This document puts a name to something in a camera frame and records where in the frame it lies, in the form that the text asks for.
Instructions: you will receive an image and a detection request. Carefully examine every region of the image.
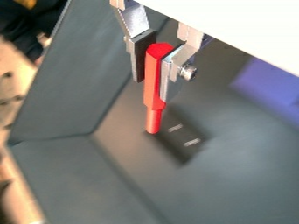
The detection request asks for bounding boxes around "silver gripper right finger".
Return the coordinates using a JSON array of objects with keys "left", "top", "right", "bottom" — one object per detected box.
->
[{"left": 160, "top": 23, "right": 205, "bottom": 102}]

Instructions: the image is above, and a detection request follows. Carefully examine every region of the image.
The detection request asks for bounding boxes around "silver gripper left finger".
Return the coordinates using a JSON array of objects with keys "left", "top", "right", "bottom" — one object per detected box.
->
[{"left": 110, "top": 0, "right": 156, "bottom": 83}]

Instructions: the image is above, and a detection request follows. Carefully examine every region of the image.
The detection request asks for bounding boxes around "red peg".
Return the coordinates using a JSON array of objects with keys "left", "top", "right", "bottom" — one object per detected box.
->
[{"left": 144, "top": 43, "right": 174, "bottom": 134}]

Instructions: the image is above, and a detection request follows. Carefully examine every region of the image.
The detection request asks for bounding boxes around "purple base board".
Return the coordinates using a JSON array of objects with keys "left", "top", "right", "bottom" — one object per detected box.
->
[{"left": 199, "top": 40, "right": 299, "bottom": 130}]

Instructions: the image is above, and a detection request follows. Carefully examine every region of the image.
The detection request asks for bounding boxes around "black angle bracket holder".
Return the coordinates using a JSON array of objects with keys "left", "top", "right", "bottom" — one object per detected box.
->
[{"left": 148, "top": 113, "right": 211, "bottom": 166}]

